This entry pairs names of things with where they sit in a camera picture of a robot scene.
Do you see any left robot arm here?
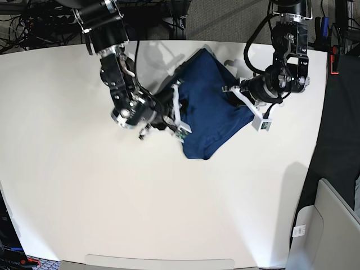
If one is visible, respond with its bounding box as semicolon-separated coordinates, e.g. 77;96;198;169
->
223;1;312;107

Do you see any red clamp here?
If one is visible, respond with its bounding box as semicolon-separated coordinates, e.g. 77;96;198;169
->
330;46;339;75

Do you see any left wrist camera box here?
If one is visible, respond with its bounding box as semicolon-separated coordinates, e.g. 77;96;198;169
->
251;116;272;131

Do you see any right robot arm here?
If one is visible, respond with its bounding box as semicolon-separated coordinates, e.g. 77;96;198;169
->
60;1;192;142

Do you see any grey plastic bin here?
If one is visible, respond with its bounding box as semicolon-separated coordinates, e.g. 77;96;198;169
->
286;179;359;269

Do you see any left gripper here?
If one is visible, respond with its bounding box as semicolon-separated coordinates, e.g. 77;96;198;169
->
222;75;278;118

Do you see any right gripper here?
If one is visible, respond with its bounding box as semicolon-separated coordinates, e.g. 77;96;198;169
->
138;79;183;140

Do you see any blue long-sleeve shirt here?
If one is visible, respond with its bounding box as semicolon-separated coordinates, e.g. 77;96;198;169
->
177;48;254;160

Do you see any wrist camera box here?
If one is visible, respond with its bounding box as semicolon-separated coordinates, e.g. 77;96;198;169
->
174;121;192;143
251;116;272;131

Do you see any black box with label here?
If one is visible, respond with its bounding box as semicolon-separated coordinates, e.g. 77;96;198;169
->
1;196;26;269

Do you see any white barcode tag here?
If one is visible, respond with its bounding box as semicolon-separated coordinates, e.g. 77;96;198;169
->
292;224;306;238

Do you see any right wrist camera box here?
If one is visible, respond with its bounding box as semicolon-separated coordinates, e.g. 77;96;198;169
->
174;121;192;143

